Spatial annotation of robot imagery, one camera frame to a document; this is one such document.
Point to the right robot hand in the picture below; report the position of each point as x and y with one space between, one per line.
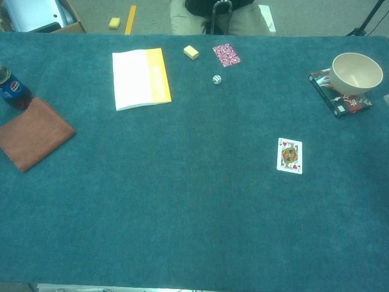
386 99

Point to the white die black pips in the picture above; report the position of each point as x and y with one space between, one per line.
217 79

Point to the black and red box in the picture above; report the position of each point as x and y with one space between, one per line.
349 105

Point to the cream bowl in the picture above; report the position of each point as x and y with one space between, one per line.
355 74

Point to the black tripod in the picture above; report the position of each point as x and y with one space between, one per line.
364 24

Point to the jack of hearts card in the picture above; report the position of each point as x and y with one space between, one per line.
289 155

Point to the white paper sheet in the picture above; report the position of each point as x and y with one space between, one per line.
269 18

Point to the red patterned card deck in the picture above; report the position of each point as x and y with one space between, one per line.
226 55

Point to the pale yellow eraser block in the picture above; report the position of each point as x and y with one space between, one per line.
191 52

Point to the seated person beige trousers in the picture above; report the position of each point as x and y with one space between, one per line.
185 21

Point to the teal table cloth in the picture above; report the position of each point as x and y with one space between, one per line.
194 213

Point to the white and yellow book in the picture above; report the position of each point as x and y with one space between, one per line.
136 79

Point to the yellow flat strip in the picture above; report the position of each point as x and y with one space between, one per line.
130 19

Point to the yellow sponge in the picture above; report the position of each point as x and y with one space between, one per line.
115 23

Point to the cardboard box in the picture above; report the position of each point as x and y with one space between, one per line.
73 28

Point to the folded orange cloth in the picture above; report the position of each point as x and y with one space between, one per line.
33 134

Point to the grey device in box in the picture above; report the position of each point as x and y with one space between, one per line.
30 12

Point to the pepsi cola bottle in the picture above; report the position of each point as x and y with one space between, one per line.
13 91

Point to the black metal chair frame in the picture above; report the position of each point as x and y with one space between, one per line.
214 18

